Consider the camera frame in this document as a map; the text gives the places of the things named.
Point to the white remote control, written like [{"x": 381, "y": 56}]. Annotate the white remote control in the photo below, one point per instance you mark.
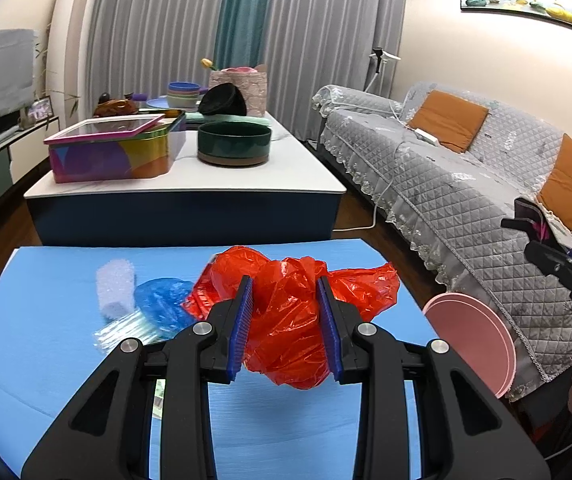
[{"x": 427, "y": 136}]

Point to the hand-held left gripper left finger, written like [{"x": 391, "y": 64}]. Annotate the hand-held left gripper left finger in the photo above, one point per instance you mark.
[{"x": 240, "y": 330}]

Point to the blue plate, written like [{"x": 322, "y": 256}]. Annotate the blue plate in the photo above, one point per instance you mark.
[{"x": 156, "y": 103}]

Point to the red plastic bag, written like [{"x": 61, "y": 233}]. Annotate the red plastic bag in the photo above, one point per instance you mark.
[{"x": 286, "y": 320}]

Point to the small photo frame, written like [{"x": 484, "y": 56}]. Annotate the small photo frame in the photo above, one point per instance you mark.
[{"x": 40, "y": 110}]

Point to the black bowl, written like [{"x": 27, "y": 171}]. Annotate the black bowl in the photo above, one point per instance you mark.
[{"x": 223, "y": 100}]

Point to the pale green plastic bowl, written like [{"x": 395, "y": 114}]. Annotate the pale green plastic bowl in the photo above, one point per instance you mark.
[{"x": 181, "y": 105}]

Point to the dark printed packet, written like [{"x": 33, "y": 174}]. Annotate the dark printed packet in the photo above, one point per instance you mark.
[{"x": 526, "y": 210}]

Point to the purple plastic object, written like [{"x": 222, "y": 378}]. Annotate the purple plastic object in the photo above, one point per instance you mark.
[{"x": 139, "y": 96}]

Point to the stacked plastic bowls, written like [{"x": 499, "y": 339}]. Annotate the stacked plastic bowls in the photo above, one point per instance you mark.
[{"x": 184, "y": 97}]

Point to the thin bamboo plant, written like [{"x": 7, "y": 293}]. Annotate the thin bamboo plant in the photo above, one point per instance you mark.
[{"x": 68, "y": 96}]

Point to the white foam piece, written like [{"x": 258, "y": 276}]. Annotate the white foam piece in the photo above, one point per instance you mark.
[{"x": 114, "y": 290}]

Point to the white top coffee table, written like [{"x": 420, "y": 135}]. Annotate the white top coffee table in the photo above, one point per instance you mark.
[{"x": 215, "y": 180}]

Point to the television with grey cover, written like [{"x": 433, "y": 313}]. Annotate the television with grey cover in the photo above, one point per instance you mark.
[{"x": 0, "y": 75}]

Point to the pink plastic bin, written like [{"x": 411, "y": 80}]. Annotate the pink plastic bin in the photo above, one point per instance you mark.
[{"x": 466, "y": 340}]

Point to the white floor lamp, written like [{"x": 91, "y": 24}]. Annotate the white floor lamp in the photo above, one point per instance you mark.
[{"x": 377, "y": 67}]

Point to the blue plastic bag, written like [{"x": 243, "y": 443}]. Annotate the blue plastic bag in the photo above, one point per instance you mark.
[{"x": 160, "y": 302}]

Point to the pink fabric basket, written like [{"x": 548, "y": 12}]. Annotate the pink fabric basket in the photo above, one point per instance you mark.
[{"x": 246, "y": 90}]

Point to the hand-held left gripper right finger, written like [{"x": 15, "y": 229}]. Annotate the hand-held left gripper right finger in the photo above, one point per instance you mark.
[{"x": 328, "y": 330}]

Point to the brown teapot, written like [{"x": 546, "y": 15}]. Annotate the brown teapot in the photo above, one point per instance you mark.
[{"x": 115, "y": 108}]

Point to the colourful tin box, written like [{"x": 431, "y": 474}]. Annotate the colourful tin box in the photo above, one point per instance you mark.
[{"x": 95, "y": 160}]

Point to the teal curtain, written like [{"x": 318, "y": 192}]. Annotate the teal curtain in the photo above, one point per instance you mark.
[{"x": 243, "y": 10}]

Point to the dark green round bowl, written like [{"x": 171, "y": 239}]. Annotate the dark green round bowl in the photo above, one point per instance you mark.
[{"x": 233, "y": 142}]

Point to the sofa with grey quilted cover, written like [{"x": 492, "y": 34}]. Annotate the sofa with grey quilted cover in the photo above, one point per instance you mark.
[{"x": 441, "y": 185}]

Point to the white standing air conditioner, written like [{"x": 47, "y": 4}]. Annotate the white standing air conditioner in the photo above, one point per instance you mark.
[{"x": 78, "y": 35}]

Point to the clear plastic packet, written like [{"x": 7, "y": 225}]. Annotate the clear plastic packet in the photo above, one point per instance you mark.
[{"x": 125, "y": 330}]

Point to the mint green tray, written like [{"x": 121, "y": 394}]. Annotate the mint green tray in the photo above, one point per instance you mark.
[{"x": 193, "y": 117}]

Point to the grey curtain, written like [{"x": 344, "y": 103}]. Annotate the grey curtain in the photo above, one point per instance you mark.
[
  {"x": 326, "y": 35},
  {"x": 155, "y": 20}
]

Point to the blue plastic bowl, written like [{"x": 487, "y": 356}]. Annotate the blue plastic bowl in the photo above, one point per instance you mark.
[{"x": 183, "y": 87}]

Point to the yellow flower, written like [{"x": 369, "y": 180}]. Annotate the yellow flower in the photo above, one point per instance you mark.
[{"x": 207, "y": 63}]

